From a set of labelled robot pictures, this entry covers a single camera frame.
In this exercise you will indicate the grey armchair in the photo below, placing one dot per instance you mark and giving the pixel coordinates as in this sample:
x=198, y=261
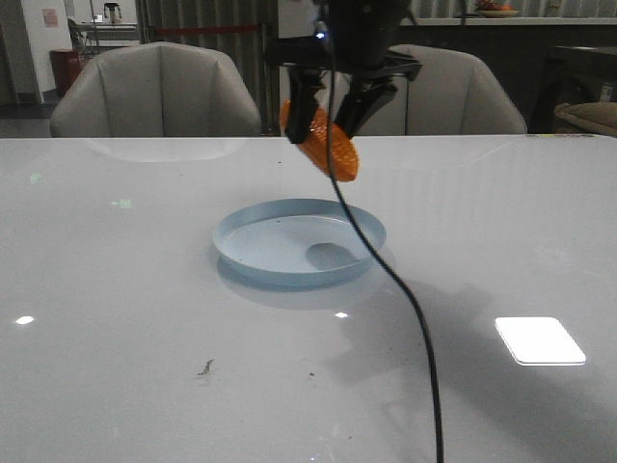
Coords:
x=159, y=89
x=454, y=93

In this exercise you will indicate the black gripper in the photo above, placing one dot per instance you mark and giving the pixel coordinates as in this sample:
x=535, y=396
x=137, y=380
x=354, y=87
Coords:
x=352, y=37

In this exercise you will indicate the red bin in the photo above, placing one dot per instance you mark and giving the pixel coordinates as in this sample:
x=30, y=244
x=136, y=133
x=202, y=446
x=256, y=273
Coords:
x=66, y=66

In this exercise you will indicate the orange corn cob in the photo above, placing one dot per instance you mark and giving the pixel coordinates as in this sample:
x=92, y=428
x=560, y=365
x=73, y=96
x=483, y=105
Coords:
x=344, y=154

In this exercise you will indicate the grey left armchair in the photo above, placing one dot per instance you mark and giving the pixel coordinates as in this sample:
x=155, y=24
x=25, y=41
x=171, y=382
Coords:
x=159, y=89

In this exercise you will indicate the fruit bowl on counter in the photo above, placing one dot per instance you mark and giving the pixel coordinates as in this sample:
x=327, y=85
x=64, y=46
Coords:
x=495, y=9

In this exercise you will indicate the light blue plate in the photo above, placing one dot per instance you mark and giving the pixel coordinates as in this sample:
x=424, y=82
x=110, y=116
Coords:
x=292, y=242

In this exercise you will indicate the grey right armchair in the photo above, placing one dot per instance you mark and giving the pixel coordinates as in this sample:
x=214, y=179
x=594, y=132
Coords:
x=454, y=93

